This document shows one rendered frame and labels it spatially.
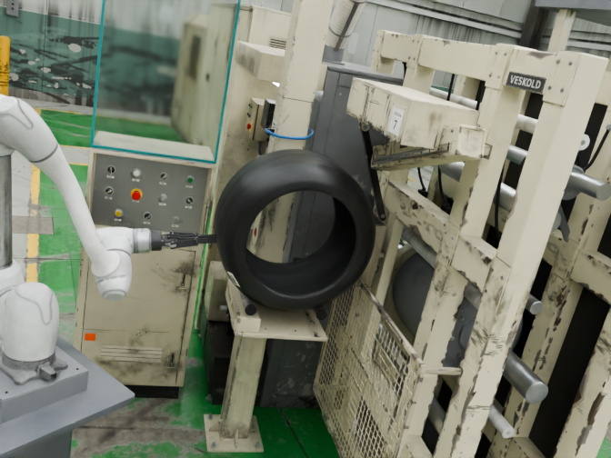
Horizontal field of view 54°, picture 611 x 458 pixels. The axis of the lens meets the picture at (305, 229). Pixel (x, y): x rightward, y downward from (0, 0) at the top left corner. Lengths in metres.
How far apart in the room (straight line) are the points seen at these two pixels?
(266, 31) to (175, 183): 3.15
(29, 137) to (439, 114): 1.21
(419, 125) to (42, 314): 1.31
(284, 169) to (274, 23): 3.77
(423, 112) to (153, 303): 1.67
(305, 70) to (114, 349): 1.64
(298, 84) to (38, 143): 1.04
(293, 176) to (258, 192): 0.13
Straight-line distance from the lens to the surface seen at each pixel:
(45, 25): 11.17
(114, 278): 2.07
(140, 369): 3.18
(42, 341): 2.06
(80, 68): 11.24
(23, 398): 2.07
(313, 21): 2.42
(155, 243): 2.20
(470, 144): 1.91
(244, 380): 2.88
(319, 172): 2.12
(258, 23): 5.73
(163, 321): 3.04
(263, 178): 2.09
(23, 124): 1.85
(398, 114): 1.96
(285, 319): 2.47
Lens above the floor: 1.90
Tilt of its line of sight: 18 degrees down
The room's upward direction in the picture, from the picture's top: 12 degrees clockwise
